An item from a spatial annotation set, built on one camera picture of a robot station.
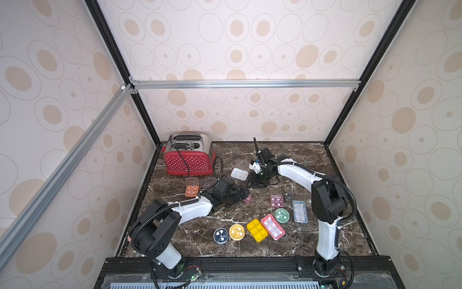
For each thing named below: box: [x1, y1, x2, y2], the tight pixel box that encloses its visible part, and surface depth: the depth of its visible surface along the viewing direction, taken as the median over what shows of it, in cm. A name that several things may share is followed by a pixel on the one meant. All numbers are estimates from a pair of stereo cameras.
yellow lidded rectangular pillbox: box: [246, 218, 269, 243], surface depth 85 cm
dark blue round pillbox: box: [212, 227, 228, 244], surface depth 83 cm
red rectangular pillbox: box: [260, 213, 286, 241], surface depth 85 cm
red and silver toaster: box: [161, 133, 216, 176], surface depth 97 cm
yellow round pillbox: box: [228, 223, 246, 241], surface depth 84 cm
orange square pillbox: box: [184, 177, 200, 198], surface depth 99 cm
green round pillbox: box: [273, 207, 290, 224], surface depth 89 cm
